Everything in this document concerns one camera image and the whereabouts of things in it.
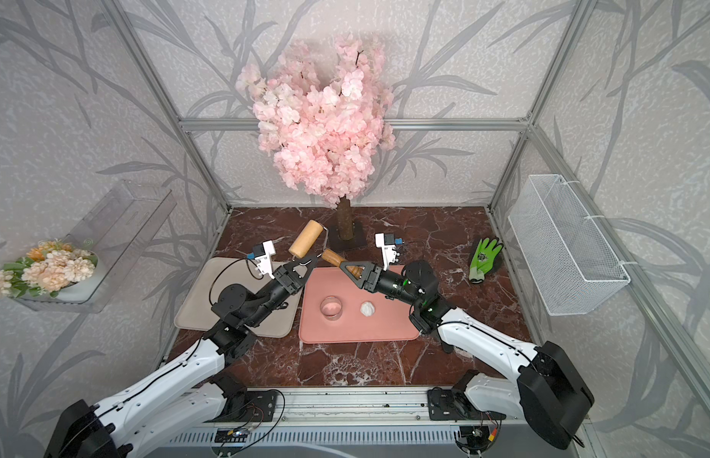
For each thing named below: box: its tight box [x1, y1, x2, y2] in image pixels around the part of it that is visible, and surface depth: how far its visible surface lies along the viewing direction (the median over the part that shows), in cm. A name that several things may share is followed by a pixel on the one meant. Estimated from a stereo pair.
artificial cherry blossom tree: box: [235, 33, 395, 240], surface depth 66 cm
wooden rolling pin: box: [288, 219, 365, 278], surface depth 69 cm
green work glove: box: [468, 237, 504, 284], surface depth 104 cm
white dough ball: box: [359, 301, 376, 317], surface depth 91 cm
